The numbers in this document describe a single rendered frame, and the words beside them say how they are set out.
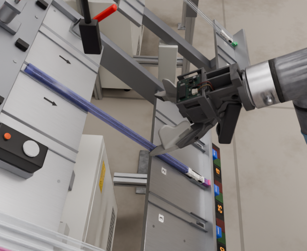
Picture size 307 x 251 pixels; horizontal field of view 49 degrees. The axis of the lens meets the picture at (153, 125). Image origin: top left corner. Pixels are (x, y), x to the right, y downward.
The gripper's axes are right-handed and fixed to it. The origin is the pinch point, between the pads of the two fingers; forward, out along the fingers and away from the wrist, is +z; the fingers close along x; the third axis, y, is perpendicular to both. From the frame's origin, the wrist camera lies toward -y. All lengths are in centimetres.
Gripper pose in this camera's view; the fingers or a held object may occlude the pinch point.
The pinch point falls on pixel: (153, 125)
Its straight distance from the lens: 67.2
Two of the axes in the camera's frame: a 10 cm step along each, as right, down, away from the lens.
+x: -0.7, 7.8, -6.2
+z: -8.7, 2.5, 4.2
